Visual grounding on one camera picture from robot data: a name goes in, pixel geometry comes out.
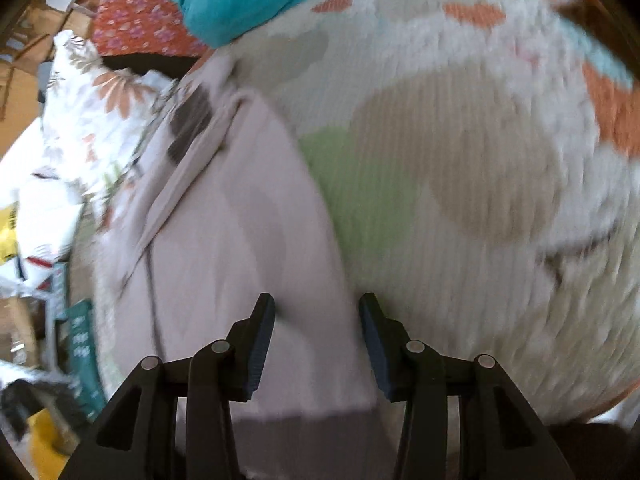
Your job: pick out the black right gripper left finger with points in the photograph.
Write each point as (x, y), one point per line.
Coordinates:
(227, 370)

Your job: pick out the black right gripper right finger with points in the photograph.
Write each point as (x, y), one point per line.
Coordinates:
(408, 371)

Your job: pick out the white floral pillow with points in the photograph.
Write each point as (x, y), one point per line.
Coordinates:
(94, 119)

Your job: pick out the red floral pillow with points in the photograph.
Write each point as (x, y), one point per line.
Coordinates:
(142, 26)

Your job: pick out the heart patterned quilt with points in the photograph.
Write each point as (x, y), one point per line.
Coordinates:
(479, 163)

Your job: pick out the teal cardboard box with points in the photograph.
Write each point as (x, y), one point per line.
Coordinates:
(86, 380)

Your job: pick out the pale lilac garment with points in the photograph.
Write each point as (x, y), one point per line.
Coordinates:
(220, 209)

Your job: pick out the yellow plastic bag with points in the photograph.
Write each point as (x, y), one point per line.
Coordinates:
(50, 447)

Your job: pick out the white plastic bag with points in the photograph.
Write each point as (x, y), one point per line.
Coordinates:
(39, 218)

